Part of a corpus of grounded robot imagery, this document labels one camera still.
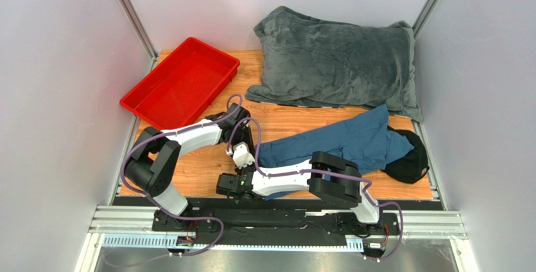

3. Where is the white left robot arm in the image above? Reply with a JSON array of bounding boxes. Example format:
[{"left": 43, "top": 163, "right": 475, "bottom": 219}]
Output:
[{"left": 120, "top": 103, "right": 253, "bottom": 221}]

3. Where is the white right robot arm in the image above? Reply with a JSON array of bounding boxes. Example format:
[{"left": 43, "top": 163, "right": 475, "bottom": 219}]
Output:
[{"left": 216, "top": 152, "right": 381, "bottom": 225}]

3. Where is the blue t shirt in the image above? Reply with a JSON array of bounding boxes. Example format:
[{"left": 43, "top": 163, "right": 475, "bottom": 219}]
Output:
[{"left": 257, "top": 103, "right": 415, "bottom": 201}]

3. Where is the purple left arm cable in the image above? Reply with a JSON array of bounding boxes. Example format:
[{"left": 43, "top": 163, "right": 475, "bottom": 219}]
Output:
[{"left": 120, "top": 93, "right": 243, "bottom": 269}]

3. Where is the grey plush pillow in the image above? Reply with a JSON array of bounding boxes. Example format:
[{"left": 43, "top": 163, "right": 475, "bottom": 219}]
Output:
[{"left": 245, "top": 6, "right": 423, "bottom": 122}]

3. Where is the left aluminium frame post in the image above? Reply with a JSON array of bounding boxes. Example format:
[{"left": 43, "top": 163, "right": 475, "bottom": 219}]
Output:
[{"left": 119, "top": 0, "right": 159, "bottom": 62}]

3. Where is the black baseball cap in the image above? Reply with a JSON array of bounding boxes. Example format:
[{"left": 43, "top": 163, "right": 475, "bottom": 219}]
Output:
[{"left": 383, "top": 126, "right": 430, "bottom": 184}]

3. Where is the red plastic tray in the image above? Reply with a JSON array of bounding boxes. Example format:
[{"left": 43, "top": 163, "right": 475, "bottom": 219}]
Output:
[{"left": 120, "top": 37, "right": 240, "bottom": 130}]

